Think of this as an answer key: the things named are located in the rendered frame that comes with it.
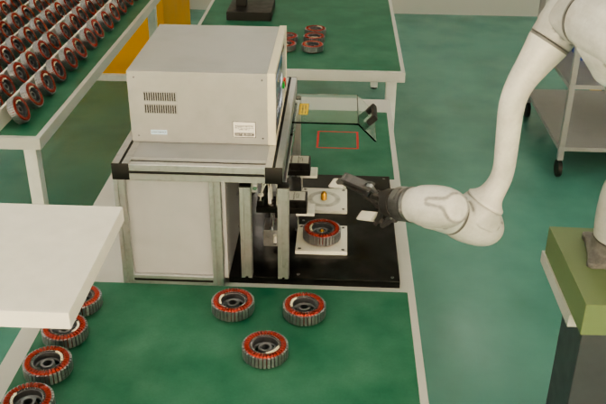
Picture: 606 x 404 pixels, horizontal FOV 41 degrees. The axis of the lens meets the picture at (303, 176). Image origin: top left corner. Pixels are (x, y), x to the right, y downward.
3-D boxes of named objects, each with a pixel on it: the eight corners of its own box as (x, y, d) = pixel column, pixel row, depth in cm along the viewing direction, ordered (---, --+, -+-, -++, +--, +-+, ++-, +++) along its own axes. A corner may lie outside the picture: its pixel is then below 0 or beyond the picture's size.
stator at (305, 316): (330, 306, 214) (330, 294, 213) (319, 331, 205) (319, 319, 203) (289, 298, 217) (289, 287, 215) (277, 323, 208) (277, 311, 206)
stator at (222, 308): (257, 298, 217) (257, 288, 215) (251, 325, 207) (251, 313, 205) (215, 297, 218) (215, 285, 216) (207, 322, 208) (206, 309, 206)
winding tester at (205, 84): (286, 88, 256) (286, 25, 247) (276, 146, 217) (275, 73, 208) (164, 85, 258) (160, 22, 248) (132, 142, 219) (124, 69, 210)
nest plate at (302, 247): (346, 229, 246) (346, 225, 246) (346, 255, 233) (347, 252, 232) (298, 227, 247) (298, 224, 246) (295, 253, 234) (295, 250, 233)
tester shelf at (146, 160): (297, 89, 268) (297, 77, 266) (282, 184, 207) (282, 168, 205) (165, 87, 270) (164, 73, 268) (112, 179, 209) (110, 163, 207)
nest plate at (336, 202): (346, 191, 268) (346, 188, 267) (346, 214, 254) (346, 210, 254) (301, 190, 268) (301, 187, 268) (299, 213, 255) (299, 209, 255)
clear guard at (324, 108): (373, 112, 268) (374, 95, 265) (376, 142, 247) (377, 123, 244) (275, 109, 269) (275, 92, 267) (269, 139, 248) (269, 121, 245)
